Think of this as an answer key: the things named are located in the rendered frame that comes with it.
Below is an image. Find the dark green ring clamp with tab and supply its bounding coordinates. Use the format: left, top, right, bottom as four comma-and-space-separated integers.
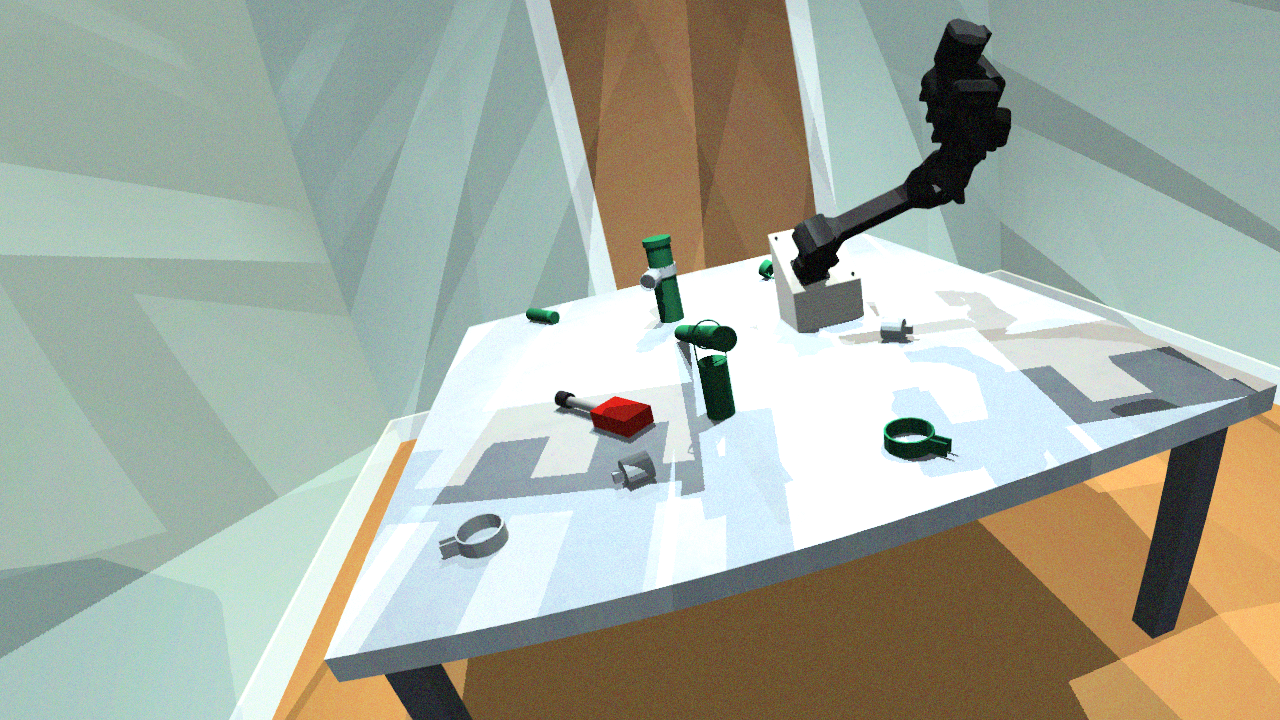
883, 416, 952, 459

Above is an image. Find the dark grey ring band with side tab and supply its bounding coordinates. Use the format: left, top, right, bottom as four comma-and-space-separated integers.
438, 512, 509, 559

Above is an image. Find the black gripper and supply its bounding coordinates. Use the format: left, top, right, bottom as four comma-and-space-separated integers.
922, 79, 1001, 204

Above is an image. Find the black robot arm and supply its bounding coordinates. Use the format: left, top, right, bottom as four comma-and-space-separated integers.
790, 18, 1011, 286

